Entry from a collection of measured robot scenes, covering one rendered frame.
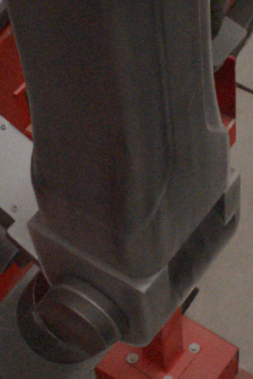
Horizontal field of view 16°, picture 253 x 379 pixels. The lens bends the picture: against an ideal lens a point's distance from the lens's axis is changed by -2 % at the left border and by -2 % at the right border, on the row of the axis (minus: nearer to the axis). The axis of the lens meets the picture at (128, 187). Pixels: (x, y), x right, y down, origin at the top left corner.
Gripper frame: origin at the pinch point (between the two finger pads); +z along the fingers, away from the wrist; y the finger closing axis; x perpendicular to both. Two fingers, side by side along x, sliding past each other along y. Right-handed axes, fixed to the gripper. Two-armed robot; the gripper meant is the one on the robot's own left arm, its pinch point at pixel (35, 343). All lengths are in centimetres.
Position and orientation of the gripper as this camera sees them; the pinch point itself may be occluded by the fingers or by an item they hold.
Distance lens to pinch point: 61.6
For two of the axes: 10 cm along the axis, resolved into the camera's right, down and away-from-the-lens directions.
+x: 7.6, 6.6, -0.1
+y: -5.9, 6.8, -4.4
